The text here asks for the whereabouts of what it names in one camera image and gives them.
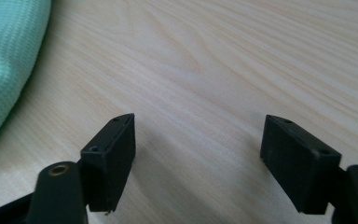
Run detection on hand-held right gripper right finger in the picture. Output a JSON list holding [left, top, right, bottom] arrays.
[[259, 114, 343, 216]]

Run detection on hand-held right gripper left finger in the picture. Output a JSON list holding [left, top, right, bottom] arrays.
[[79, 112, 137, 216]]

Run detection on teal shirt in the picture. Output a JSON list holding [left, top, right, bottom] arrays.
[[0, 0, 52, 156]]

